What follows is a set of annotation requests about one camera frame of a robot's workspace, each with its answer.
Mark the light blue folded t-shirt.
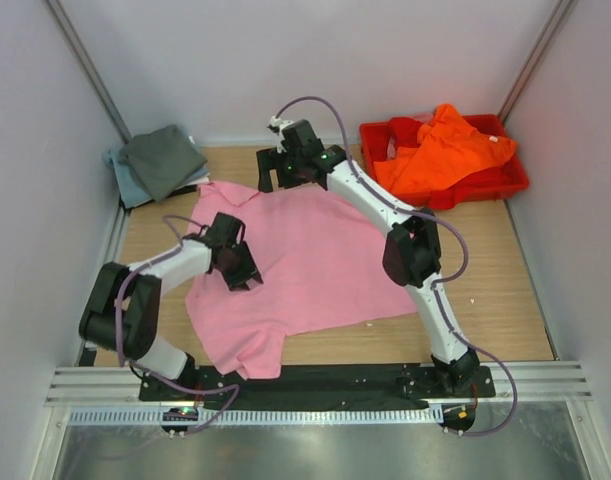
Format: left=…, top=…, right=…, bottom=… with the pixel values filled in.
left=102, top=149, right=152, bottom=209

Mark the white slotted cable duct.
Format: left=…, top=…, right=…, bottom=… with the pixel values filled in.
left=68, top=405, right=443, bottom=428

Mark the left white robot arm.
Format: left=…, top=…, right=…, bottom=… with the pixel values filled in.
left=79, top=212, right=263, bottom=400

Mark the grey folded t-shirt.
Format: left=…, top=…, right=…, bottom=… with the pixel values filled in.
left=118, top=124, right=207, bottom=202

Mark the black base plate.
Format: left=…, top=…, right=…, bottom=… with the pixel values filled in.
left=139, top=363, right=496, bottom=412

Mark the red plastic bin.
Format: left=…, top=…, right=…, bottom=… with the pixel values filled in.
left=359, top=113, right=531, bottom=210

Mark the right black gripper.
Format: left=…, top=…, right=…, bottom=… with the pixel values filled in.
left=255, top=147, right=305, bottom=195

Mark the pink t-shirt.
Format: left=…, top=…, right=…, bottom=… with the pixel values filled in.
left=185, top=181, right=416, bottom=379

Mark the orange t-shirt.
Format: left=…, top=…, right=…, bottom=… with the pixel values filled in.
left=375, top=104, right=518, bottom=196

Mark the black folded t-shirt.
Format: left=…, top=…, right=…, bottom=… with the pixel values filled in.
left=168, top=183, right=197, bottom=198

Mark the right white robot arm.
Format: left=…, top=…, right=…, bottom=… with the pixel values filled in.
left=256, top=117, right=480, bottom=396

